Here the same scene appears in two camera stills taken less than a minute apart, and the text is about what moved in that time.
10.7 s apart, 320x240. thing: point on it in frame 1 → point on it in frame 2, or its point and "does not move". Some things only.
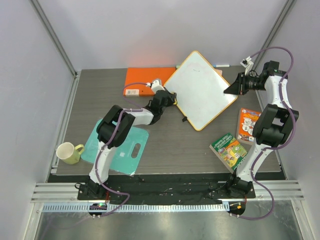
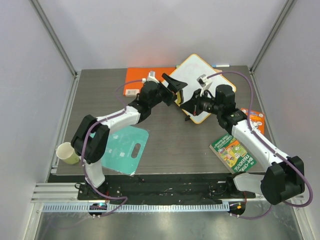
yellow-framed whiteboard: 200,91 does not move
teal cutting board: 120,158 does not move
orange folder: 138,80 does not move
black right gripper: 241,83 → 195,105
